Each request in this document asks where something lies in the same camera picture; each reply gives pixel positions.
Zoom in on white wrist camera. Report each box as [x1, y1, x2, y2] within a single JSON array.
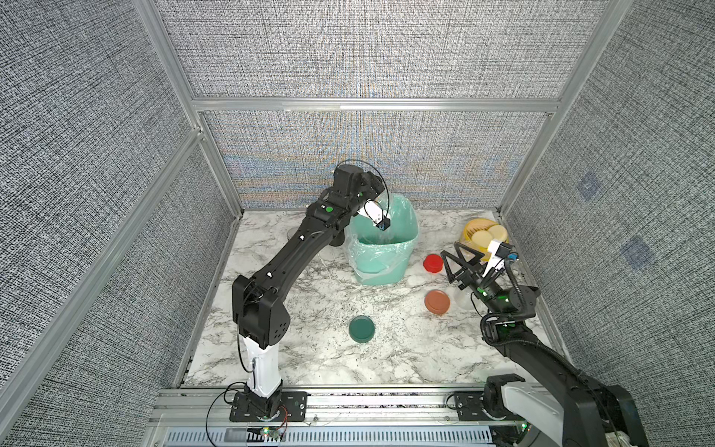
[[482, 240, 519, 278], [359, 200, 391, 231]]

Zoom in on rear cream steamed bun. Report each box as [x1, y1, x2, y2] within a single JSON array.
[[487, 225, 508, 242]]

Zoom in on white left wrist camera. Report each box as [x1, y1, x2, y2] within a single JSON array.
[[359, 200, 391, 231]]

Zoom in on front cream steamed bun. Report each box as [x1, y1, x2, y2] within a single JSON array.
[[471, 230, 493, 249]]

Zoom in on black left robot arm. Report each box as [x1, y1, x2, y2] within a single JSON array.
[[232, 159, 388, 400]]

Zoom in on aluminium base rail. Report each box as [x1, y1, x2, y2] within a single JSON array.
[[146, 384, 571, 447]]

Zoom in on green plastic trash bin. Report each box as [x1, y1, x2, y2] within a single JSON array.
[[347, 192, 420, 287]]

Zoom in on red jar lid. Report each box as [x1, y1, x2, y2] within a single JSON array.
[[423, 253, 444, 274]]

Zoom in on yellow-rimmed bamboo steamer basket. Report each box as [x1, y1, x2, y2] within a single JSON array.
[[460, 218, 508, 262]]

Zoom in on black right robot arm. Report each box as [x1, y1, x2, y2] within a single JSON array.
[[441, 241, 649, 446]]

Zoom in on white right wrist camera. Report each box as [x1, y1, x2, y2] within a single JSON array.
[[482, 240, 519, 278]]

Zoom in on black mug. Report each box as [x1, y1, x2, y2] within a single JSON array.
[[330, 231, 346, 247]]

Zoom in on clear plastic bin liner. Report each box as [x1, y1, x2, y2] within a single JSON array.
[[343, 191, 421, 283]]

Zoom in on green jar lid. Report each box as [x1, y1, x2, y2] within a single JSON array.
[[348, 316, 375, 344]]

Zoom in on cream steamed bun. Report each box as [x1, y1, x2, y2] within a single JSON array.
[[487, 225, 508, 242], [471, 230, 493, 249]]

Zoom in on orange-lidded peanut jar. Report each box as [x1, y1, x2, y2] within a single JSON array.
[[452, 288, 477, 312]]

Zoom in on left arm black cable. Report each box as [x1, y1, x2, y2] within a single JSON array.
[[334, 158, 392, 225]]

